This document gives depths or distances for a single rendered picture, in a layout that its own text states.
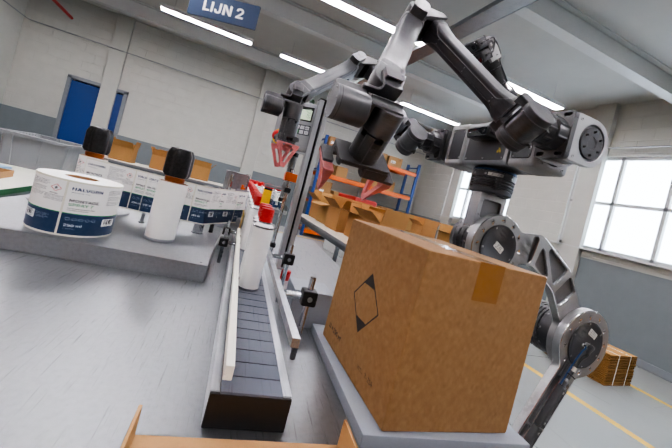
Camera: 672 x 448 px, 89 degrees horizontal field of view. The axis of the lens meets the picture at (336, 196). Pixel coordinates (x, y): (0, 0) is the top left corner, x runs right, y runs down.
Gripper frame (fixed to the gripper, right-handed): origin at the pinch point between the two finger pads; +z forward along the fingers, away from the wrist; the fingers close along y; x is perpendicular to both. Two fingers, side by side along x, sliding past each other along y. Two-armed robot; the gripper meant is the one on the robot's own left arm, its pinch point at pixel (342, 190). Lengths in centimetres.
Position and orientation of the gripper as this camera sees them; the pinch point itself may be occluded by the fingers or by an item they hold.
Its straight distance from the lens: 68.3
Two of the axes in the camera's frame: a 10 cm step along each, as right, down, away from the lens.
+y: -9.1, -2.2, -3.6
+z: -4.1, 6.9, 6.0
